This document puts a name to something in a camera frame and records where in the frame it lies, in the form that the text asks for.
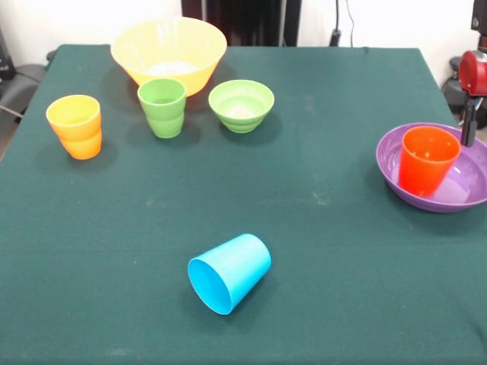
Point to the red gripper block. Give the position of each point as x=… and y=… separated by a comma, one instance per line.
x=475, y=72

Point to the green bowl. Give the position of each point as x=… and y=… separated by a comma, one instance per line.
x=241, y=118

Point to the orange cup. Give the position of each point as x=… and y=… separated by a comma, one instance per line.
x=422, y=178

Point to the dark green tablecloth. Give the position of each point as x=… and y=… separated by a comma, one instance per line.
x=304, y=285

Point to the yellow cup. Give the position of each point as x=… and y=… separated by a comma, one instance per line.
x=76, y=133

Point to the green cup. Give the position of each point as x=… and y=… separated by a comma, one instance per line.
x=161, y=114

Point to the light blue cup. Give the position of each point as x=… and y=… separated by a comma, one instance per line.
x=239, y=266

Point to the gray black machine base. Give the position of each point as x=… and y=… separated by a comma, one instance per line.
x=19, y=91
x=452, y=87

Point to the purple bowl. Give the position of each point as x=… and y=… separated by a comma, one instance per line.
x=464, y=182

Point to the large yellow bowl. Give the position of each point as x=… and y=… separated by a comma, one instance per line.
x=167, y=45

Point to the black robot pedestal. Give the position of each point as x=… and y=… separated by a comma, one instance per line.
x=247, y=19

